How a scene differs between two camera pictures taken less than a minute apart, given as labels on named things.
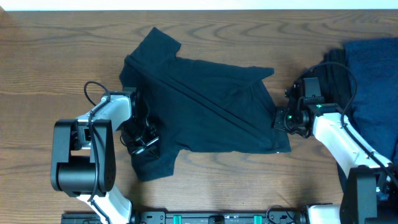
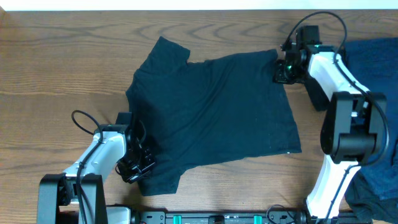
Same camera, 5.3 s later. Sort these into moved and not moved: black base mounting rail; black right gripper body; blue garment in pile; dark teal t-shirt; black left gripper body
Moved: black right gripper body; black left gripper body; dark teal t-shirt
Not moved: blue garment in pile; black base mounting rail
